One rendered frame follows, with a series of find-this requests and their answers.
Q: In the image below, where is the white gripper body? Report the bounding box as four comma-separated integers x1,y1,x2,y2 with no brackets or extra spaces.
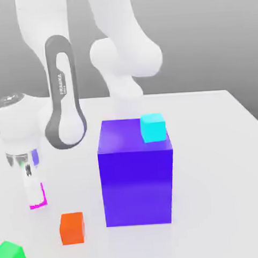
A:
23,164,45,206

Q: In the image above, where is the small magenta cube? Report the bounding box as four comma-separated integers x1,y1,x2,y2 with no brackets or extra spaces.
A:
28,182,48,211

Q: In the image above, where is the small orange cube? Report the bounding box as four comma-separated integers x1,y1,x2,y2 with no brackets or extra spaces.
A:
58,211,86,246

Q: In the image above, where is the small green cube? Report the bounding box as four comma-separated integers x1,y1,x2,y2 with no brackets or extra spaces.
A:
0,239,27,258

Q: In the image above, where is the small cyan cube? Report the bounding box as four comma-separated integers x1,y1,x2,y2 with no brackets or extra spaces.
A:
139,112,167,144

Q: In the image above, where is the large blue box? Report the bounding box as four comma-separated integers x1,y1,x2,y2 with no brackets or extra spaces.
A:
95,116,178,228

